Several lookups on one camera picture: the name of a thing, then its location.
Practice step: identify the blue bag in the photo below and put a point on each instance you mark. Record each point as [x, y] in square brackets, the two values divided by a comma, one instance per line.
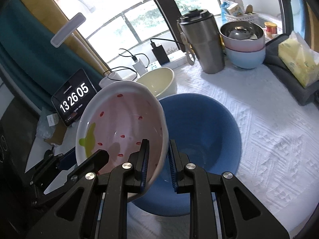
[224, 8]

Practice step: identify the black charger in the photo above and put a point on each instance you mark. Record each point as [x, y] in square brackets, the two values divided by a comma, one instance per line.
[160, 53]

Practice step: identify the white lamp base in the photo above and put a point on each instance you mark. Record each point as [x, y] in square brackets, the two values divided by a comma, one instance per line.
[109, 79]

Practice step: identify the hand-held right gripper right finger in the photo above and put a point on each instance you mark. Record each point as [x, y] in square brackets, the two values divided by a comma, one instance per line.
[173, 169]

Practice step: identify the white power strip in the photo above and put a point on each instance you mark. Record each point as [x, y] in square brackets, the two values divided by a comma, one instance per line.
[177, 57]

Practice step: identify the white charger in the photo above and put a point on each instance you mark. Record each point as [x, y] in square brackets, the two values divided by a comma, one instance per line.
[139, 66]

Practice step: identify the beige snack box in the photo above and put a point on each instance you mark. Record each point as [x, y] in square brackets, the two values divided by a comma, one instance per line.
[235, 8]

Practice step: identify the yellow curtain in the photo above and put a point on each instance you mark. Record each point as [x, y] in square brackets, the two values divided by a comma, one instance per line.
[313, 17]
[89, 52]

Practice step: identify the balcony railing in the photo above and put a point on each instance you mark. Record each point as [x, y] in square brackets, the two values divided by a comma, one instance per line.
[130, 26]

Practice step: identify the white lamp head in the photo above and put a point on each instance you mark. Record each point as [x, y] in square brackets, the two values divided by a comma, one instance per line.
[68, 29]

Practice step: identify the pink strawberry print bowl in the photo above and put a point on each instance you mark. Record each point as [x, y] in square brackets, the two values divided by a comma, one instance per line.
[119, 114]

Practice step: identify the wooden utensil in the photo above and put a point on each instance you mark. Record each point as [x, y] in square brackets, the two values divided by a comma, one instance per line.
[248, 8]

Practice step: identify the white textured tablecloth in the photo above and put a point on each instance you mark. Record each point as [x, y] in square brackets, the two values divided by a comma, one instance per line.
[261, 142]

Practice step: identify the cardboard box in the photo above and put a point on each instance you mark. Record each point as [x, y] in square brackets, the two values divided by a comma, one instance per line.
[58, 135]

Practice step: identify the black door frame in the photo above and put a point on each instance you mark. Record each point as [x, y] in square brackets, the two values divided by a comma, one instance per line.
[284, 5]

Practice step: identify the light blue bowl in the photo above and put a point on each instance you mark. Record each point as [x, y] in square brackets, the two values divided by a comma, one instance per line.
[245, 58]

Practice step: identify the cream bowl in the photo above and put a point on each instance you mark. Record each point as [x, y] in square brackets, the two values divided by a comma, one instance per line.
[157, 82]

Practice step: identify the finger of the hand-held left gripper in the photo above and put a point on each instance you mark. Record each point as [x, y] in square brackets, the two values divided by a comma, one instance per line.
[99, 158]
[49, 166]

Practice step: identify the black window post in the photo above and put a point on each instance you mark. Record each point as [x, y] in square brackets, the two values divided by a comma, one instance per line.
[164, 0]

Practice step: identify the steel-lined pink bowl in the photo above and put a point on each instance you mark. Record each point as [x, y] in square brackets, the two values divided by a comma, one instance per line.
[249, 46]

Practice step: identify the yellow tissue pack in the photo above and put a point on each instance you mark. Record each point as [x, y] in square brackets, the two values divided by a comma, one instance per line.
[299, 59]

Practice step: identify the small white box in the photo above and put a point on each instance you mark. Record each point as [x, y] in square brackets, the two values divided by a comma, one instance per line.
[52, 120]

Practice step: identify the dark grey folded cloth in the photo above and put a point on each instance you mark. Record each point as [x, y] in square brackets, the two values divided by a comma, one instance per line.
[279, 64]

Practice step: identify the red yellow can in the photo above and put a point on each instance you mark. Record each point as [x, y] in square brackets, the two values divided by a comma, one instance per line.
[270, 28]

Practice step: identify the white plastic basket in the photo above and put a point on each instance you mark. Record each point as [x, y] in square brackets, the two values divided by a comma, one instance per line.
[239, 18]

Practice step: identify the clear plastic bag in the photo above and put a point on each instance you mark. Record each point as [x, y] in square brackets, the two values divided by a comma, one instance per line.
[41, 129]

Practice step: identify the steel tumbler black lid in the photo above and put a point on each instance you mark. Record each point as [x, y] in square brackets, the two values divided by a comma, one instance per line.
[206, 44]

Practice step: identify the large blue bowl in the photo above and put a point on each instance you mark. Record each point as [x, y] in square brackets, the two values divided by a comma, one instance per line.
[204, 129]

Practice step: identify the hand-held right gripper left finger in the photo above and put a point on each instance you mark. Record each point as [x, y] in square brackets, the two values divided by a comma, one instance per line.
[144, 164]

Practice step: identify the black tablet clock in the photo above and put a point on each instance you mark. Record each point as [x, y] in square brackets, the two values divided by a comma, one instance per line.
[74, 97]

